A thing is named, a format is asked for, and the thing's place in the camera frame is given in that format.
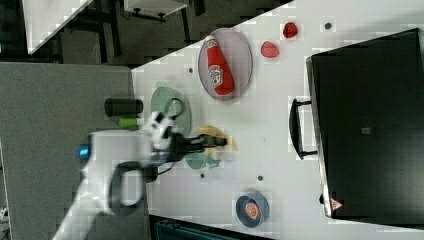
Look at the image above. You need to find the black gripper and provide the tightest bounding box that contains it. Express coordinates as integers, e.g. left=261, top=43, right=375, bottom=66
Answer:
left=171, top=133, right=227, bottom=155

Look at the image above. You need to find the yellow plush banana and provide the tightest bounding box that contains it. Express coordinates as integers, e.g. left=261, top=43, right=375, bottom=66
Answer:
left=198, top=125, right=238, bottom=160

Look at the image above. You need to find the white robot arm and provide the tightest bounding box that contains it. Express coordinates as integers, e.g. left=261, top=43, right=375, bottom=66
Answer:
left=52, top=130, right=228, bottom=240

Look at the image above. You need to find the green mug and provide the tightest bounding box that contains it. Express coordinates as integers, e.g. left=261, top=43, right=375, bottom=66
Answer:
left=185, top=153, right=219, bottom=170

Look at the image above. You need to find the red ketchup bottle toy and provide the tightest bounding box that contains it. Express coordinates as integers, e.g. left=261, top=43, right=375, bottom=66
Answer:
left=206, top=35, right=235, bottom=96

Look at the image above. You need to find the green perforated colander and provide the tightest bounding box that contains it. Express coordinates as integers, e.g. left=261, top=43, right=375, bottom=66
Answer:
left=151, top=82, right=192, bottom=136

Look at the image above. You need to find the dark blue bowl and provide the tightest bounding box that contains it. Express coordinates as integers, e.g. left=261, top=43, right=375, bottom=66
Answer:
left=235, top=192, right=270, bottom=228

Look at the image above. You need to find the grey round plate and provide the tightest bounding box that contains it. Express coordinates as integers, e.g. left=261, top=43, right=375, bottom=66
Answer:
left=198, top=28, right=253, bottom=101

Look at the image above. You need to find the orange slice toy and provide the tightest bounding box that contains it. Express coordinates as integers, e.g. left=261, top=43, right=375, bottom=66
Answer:
left=245, top=202, right=261, bottom=219

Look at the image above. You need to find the green marker cylinder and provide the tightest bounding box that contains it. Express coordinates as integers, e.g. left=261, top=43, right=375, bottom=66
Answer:
left=119, top=118, right=138, bottom=128

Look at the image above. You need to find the red strawberry toy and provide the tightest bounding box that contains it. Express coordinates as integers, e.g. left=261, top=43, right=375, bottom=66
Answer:
left=283, top=22, right=298, bottom=39

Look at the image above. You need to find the black toaster oven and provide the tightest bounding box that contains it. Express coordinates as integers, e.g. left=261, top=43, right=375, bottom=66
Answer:
left=305, top=28, right=424, bottom=229

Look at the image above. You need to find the white side table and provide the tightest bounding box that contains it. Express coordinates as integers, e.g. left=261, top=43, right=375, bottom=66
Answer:
left=21, top=0, right=94, bottom=55

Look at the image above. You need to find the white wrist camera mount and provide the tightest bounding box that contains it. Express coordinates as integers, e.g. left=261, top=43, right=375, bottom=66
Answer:
left=143, top=111, right=175, bottom=150

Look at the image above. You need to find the black cylinder post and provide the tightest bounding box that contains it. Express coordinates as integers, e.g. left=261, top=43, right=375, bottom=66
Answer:
left=104, top=98, right=144, bottom=117

